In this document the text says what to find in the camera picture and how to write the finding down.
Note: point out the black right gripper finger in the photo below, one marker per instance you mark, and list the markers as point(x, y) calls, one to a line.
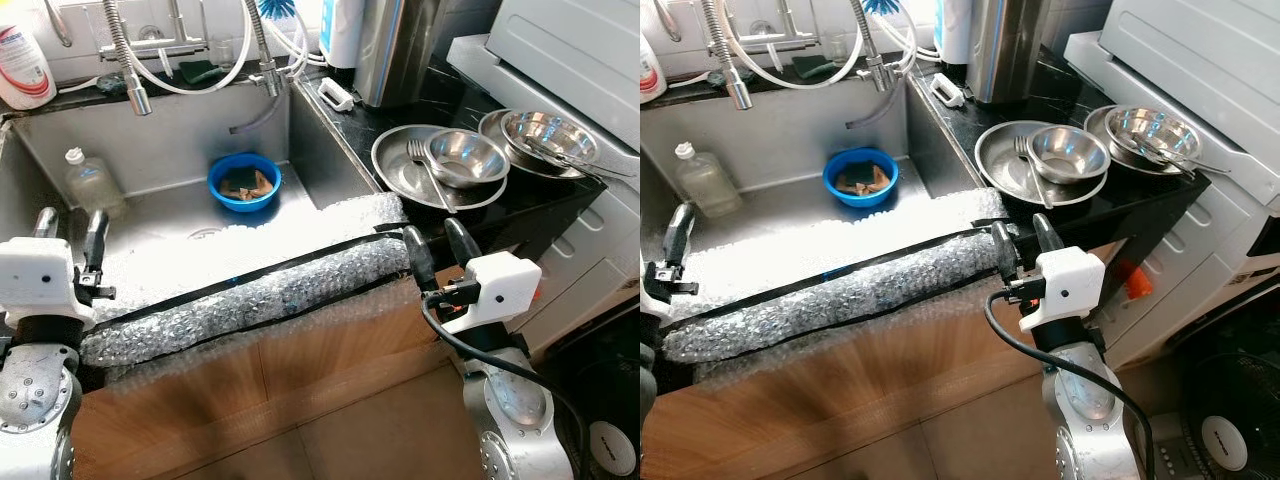
point(1047, 235)
point(418, 260)
point(462, 245)
point(1003, 255)

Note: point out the steel plate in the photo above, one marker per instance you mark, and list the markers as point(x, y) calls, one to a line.
point(1000, 165)
point(395, 165)
point(490, 130)
point(1097, 125)

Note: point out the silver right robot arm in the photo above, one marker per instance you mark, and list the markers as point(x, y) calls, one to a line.
point(1090, 410)
point(510, 420)

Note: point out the clear plastic bottle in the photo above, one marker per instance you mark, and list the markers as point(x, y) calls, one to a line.
point(95, 190)
point(708, 185)

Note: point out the steel bowl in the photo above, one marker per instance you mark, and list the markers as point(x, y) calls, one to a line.
point(470, 158)
point(545, 130)
point(1150, 128)
point(1070, 153)

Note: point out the steel fork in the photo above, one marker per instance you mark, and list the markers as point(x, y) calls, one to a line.
point(415, 150)
point(1020, 147)

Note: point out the small orange object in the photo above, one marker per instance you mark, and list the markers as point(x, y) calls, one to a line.
point(1137, 282)

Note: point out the steel sink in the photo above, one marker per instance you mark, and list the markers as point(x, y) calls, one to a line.
point(790, 130)
point(170, 130)

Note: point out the black floor fan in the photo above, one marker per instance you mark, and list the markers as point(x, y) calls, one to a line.
point(600, 400)
point(1230, 400)

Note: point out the steel spring pull-down faucet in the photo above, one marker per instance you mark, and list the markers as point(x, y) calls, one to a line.
point(740, 92)
point(270, 78)
point(140, 98)
point(878, 75)

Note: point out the blue plastic bowl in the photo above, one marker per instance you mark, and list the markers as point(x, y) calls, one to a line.
point(243, 205)
point(860, 200)

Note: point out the white red-labelled detergent bottle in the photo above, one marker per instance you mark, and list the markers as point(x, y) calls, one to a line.
point(25, 75)
point(652, 75)

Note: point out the dark scrubber pad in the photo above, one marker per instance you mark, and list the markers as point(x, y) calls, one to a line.
point(722, 79)
point(112, 84)

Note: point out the brown sponge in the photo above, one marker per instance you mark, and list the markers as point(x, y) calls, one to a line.
point(862, 178)
point(246, 183)

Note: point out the brown wooden sink cabinet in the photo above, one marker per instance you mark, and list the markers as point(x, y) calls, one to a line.
point(850, 380)
point(300, 370)

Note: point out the small white box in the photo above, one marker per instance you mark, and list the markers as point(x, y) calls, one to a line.
point(336, 95)
point(949, 91)

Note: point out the tall steel water purifier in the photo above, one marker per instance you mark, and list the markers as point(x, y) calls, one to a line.
point(395, 50)
point(1005, 50)

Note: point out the chrome curved spout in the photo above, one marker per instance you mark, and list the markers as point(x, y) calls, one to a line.
point(664, 20)
point(62, 30)

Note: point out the chrome mixer tap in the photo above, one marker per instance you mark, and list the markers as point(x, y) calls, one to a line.
point(770, 45)
point(150, 50)

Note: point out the green sponge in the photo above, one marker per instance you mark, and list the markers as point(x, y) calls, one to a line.
point(815, 68)
point(203, 72)

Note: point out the white washing machine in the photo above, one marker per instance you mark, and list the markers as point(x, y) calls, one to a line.
point(1200, 50)
point(570, 50)

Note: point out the white and blue container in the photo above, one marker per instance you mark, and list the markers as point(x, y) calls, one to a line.
point(955, 30)
point(343, 35)

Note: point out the small clear glass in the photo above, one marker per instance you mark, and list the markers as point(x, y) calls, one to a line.
point(221, 52)
point(835, 48)

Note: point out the blue dish brush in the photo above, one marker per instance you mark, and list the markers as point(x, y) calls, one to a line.
point(277, 8)
point(884, 6)

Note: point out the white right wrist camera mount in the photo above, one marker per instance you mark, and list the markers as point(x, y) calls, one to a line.
point(500, 285)
point(1070, 285)

